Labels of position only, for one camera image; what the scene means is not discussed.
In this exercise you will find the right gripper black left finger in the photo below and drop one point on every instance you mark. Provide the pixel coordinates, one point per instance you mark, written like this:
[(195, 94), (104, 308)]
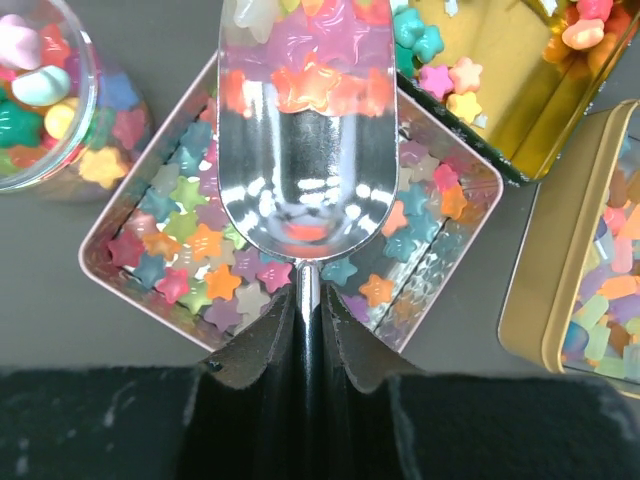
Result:
[(222, 418)]

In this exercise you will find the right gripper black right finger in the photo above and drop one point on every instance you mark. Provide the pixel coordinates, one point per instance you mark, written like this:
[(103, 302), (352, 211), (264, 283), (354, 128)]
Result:
[(388, 419)]

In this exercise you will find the gold tin of pastel gummies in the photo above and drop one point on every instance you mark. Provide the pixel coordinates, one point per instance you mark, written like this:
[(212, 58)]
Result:
[(573, 303)]

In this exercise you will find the silver metal scoop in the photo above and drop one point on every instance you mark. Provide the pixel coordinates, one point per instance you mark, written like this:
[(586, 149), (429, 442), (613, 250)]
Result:
[(307, 118)]

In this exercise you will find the gold tin of star candies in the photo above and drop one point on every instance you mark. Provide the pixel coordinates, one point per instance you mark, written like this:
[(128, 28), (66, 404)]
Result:
[(537, 64)]

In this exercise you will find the clear plastic jar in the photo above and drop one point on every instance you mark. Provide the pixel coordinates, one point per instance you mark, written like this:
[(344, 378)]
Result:
[(72, 122)]

